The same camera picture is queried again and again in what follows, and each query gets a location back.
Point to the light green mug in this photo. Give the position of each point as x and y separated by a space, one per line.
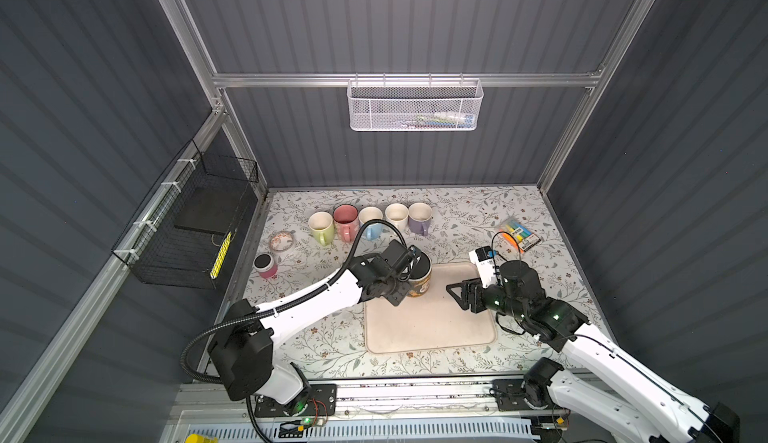
322 227

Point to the pink patterned mug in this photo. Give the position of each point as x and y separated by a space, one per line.
346 218

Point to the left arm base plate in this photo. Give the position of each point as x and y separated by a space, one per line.
316 399

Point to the tubes in white basket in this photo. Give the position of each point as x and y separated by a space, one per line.
441 120

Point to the light blue mug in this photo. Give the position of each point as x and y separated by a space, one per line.
371 231

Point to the floral table cover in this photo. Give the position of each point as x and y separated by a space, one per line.
463 219

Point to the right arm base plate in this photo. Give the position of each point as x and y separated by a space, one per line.
510 394

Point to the small magenta cup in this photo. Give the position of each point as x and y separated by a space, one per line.
265 265

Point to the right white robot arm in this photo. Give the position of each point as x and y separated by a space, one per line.
640 406

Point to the yellow object at bottom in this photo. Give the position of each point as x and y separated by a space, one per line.
198 438

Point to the beige drying mat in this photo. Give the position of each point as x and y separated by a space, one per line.
428 322

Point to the purple mug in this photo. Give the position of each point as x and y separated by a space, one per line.
420 216

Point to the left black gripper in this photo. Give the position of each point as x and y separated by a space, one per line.
398 297

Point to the black mug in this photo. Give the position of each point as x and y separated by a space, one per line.
420 275

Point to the white mug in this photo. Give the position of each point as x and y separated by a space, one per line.
397 214

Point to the white wire basket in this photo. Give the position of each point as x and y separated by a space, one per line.
378 106

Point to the white perforated cable tray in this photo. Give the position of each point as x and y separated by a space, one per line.
401 430

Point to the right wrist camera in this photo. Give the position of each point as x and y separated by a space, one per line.
483 259

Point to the black wire basket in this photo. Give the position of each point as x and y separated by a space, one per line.
174 240

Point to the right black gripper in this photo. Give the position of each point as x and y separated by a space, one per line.
468 286

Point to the colourful marker box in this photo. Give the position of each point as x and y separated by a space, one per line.
517 234

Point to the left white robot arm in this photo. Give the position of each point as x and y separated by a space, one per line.
240 352

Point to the tape roll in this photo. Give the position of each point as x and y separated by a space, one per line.
281 241

